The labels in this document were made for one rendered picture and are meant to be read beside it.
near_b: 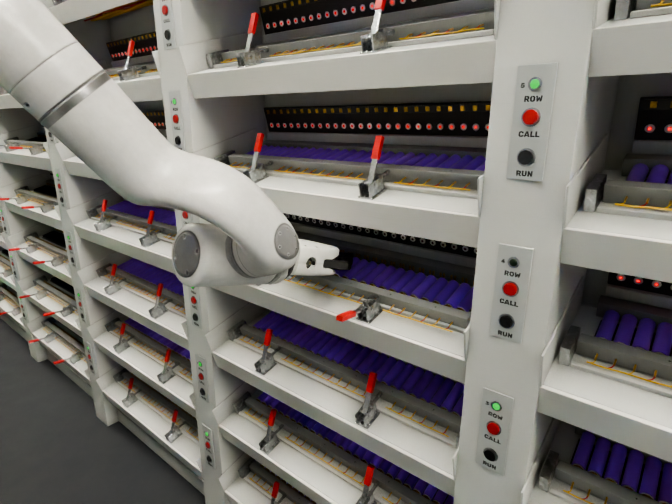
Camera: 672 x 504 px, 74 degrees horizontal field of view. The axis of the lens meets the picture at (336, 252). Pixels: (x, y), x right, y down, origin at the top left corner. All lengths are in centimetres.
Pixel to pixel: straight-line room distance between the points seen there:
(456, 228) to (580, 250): 15
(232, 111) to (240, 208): 52
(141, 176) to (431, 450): 59
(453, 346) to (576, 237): 23
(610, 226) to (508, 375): 22
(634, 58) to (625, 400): 37
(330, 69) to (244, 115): 39
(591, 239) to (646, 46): 19
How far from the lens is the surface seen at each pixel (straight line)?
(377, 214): 66
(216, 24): 103
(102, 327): 175
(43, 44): 56
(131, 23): 158
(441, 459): 78
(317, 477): 103
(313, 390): 91
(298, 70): 74
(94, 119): 55
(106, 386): 184
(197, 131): 97
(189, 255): 59
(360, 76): 67
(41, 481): 179
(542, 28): 56
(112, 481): 169
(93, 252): 167
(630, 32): 54
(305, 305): 80
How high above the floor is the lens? 107
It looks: 16 degrees down
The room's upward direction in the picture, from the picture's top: straight up
